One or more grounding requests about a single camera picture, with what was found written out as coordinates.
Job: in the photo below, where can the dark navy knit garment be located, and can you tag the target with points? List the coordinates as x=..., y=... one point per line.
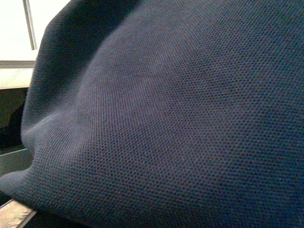
x=167, y=114

